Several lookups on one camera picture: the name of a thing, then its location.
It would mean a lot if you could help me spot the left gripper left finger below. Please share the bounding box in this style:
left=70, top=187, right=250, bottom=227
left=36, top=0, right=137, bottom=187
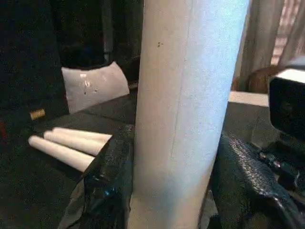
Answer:
left=64, top=124, right=134, bottom=229

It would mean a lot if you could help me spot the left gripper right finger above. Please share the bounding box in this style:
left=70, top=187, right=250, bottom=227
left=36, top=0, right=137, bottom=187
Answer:
left=209, top=133, right=305, bottom=229

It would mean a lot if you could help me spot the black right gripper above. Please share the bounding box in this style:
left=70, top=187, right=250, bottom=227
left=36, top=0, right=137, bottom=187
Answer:
left=258, top=140, right=305, bottom=191

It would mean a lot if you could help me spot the white curved plastic panel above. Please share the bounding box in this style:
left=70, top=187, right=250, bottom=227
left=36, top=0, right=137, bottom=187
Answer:
left=61, top=61, right=131, bottom=115

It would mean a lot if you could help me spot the white flat board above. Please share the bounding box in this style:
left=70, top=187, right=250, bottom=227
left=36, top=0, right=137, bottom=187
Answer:
left=228, top=91, right=272, bottom=107

